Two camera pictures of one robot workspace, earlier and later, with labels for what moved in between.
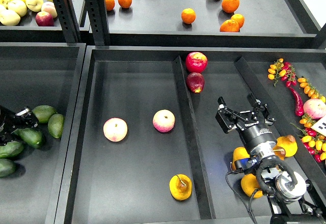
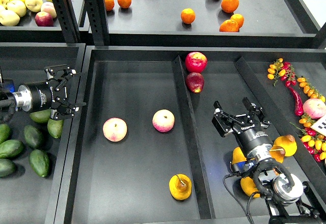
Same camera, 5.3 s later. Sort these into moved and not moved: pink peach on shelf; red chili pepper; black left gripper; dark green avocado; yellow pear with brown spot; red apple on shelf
Moved: black left gripper; dark green avocado
Not moved: red apple on shelf; yellow pear with brown spot; pink peach on shelf; red chili pepper
